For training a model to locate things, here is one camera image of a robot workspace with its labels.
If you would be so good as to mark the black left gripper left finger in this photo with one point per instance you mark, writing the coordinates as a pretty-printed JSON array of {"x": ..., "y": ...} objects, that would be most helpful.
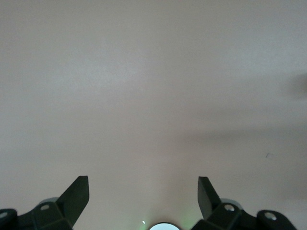
[{"x": 48, "y": 215}]

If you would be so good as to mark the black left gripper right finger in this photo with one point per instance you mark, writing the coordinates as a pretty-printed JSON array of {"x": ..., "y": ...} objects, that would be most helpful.
[{"x": 230, "y": 218}]

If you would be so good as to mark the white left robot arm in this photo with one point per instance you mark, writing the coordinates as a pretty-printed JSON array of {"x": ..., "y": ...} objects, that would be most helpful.
[{"x": 164, "y": 227}]

